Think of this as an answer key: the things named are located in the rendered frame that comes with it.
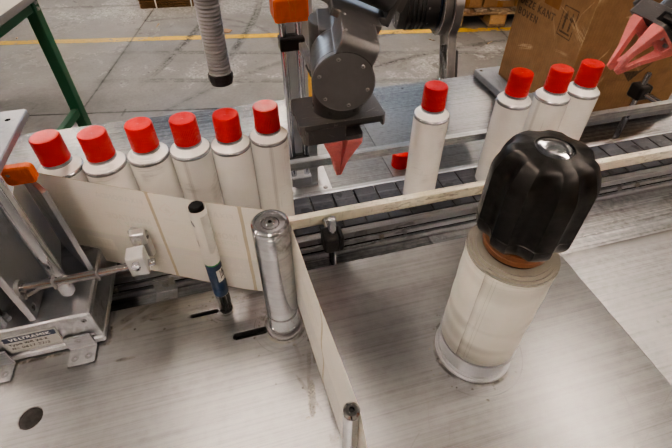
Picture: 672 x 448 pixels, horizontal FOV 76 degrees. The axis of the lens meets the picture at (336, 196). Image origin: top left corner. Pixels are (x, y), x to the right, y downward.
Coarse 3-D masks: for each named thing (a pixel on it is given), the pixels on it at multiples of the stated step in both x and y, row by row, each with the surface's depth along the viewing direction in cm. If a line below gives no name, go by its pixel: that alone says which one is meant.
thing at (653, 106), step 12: (624, 108) 79; (636, 108) 79; (648, 108) 80; (660, 108) 80; (588, 120) 78; (468, 132) 73; (480, 132) 73; (396, 144) 70; (408, 144) 70; (444, 144) 72; (312, 156) 68; (324, 156) 68; (360, 156) 69; (372, 156) 70; (300, 168) 67
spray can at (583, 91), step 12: (588, 60) 66; (588, 72) 65; (600, 72) 64; (576, 84) 67; (588, 84) 66; (576, 96) 67; (588, 96) 66; (576, 108) 68; (588, 108) 67; (564, 120) 70; (576, 120) 69; (564, 132) 71; (576, 132) 70
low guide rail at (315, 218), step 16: (608, 160) 75; (624, 160) 76; (640, 160) 77; (432, 192) 69; (448, 192) 69; (464, 192) 70; (480, 192) 71; (336, 208) 66; (352, 208) 66; (368, 208) 66; (384, 208) 67; (400, 208) 68; (304, 224) 65; (320, 224) 66
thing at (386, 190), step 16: (608, 144) 84; (624, 144) 84; (640, 144) 84; (656, 144) 85; (656, 160) 81; (448, 176) 77; (464, 176) 77; (608, 176) 78; (336, 192) 74; (352, 192) 74; (368, 192) 74; (384, 192) 74; (400, 192) 74; (304, 208) 71; (320, 208) 71; (416, 208) 71; (432, 208) 71; (336, 224) 68; (352, 224) 68
